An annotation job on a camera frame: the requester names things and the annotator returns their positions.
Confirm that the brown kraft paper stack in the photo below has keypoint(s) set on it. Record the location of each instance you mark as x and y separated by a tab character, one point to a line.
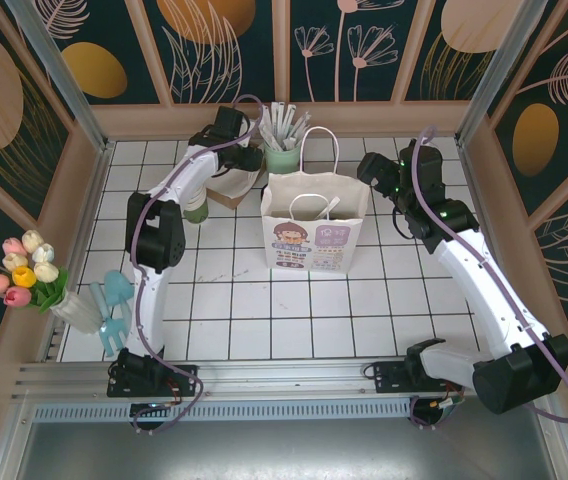
226	199

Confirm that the paper straw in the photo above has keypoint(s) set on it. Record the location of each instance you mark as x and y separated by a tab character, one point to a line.
303	127
267	139
277	122
330	207
287	120
269	125

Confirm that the stack of paper cups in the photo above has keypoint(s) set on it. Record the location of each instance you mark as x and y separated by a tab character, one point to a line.
196	212

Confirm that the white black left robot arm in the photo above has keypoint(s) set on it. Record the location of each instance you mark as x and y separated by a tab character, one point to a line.
149	300

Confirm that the steel sheet panel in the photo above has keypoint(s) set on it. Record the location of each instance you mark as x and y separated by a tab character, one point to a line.
284	450

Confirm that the teal toy rake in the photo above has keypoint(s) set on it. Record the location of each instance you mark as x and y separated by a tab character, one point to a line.
124	315

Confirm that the white printed paper bag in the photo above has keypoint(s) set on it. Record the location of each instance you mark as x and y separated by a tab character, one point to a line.
314	245

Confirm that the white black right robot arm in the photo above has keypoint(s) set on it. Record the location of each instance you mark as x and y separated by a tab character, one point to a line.
484	285

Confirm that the yellow artificial tulip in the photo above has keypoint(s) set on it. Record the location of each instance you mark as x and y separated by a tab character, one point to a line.
24	276

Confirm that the aluminium frame post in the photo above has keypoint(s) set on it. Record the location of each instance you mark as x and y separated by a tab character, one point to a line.
497	75
64	75

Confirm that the pale green straw holder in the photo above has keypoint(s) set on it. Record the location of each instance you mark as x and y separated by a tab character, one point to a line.
281	160

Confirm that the white ribbed vase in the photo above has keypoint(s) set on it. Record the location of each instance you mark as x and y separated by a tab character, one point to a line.
76	312

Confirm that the teal toy shovel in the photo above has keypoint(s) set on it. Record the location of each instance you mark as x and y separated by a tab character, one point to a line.
116	285

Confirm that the white artificial tulip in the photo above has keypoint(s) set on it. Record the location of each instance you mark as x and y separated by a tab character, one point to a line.
43	253
15	261
31	240
46	271

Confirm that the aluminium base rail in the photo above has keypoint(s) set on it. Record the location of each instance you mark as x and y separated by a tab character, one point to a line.
284	380

